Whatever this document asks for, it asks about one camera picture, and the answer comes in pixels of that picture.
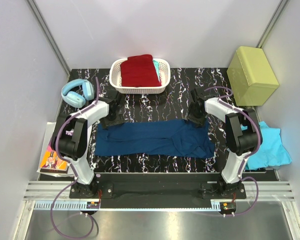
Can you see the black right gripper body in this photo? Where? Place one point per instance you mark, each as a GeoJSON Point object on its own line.
{"type": "Point", "coordinates": [192, 107]}

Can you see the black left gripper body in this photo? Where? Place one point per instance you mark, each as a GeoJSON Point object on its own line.
{"type": "Point", "coordinates": [112, 121]}

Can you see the navy blue t shirt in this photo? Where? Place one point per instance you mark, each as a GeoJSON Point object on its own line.
{"type": "Point", "coordinates": [176, 138]}

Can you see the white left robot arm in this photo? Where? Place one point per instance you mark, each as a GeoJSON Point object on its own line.
{"type": "Point", "coordinates": [71, 137]}

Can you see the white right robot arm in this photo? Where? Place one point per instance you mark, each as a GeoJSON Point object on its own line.
{"type": "Point", "coordinates": [242, 136]}

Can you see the white plastic basket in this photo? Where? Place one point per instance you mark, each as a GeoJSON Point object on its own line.
{"type": "Point", "coordinates": [115, 79]}

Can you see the folded red t shirt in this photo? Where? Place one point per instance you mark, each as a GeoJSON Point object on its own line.
{"type": "Point", "coordinates": [139, 71]}

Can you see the light blue headphones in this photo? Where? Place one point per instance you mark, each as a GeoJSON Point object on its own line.
{"type": "Point", "coordinates": [73, 98]}

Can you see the folded teal t shirt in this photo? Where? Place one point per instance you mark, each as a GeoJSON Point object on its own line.
{"type": "Point", "coordinates": [157, 69]}

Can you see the yellow-green box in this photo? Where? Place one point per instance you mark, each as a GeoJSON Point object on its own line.
{"type": "Point", "coordinates": [251, 77]}

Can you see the Roald Dahl book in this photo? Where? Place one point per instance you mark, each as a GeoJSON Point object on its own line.
{"type": "Point", "coordinates": [51, 164]}

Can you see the cyan t shirt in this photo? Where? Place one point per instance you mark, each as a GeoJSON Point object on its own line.
{"type": "Point", "coordinates": [271, 153]}

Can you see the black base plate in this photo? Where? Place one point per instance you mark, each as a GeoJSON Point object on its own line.
{"type": "Point", "coordinates": [162, 186]}

